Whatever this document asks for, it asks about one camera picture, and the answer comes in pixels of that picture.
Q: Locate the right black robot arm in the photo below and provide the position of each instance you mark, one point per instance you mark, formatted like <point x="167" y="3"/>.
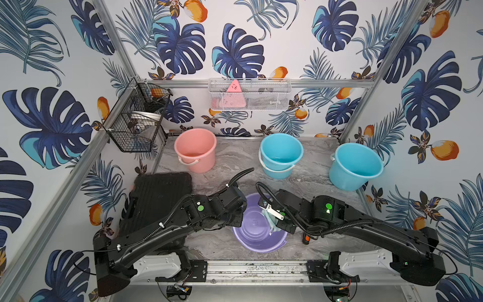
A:
<point x="408" y="254"/>

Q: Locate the orange handled screwdriver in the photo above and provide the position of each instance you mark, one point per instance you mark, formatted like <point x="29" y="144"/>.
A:
<point x="306" y="239"/>

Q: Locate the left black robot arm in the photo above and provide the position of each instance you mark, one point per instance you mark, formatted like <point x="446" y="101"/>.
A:
<point x="114" y="258"/>

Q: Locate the pink triangular sponge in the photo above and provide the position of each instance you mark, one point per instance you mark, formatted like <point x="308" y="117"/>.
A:
<point x="233" y="98"/>

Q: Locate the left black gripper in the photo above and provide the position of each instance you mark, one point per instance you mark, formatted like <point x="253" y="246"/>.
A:
<point x="234" y="211"/>

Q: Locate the mint green microfiber cloth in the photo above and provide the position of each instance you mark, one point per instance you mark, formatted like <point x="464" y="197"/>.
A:
<point x="272" y="222"/>

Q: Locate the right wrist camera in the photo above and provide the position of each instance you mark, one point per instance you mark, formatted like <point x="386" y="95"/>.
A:
<point x="277" y="214"/>

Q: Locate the pink plastic bucket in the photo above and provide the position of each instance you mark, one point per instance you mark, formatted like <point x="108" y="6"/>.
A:
<point x="195" y="149"/>

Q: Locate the teal bucket with white handle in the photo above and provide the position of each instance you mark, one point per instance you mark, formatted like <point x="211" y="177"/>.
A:
<point x="279" y="153"/>

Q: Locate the purple plastic bucket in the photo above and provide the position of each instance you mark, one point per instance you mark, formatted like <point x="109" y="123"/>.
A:
<point x="256" y="233"/>

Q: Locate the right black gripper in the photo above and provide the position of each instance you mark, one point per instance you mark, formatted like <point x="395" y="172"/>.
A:
<point x="284" y="227"/>

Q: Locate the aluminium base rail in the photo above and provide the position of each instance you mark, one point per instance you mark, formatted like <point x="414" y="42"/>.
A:
<point x="228" y="272"/>

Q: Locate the black wire basket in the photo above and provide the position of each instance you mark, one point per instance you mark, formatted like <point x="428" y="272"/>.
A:
<point x="136" y="123"/>

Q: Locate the black ribbed case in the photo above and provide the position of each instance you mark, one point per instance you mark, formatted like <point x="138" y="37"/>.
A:
<point x="150" y="202"/>

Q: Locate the teal bucket on wall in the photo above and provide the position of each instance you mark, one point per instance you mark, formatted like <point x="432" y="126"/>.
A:
<point x="353" y="165"/>

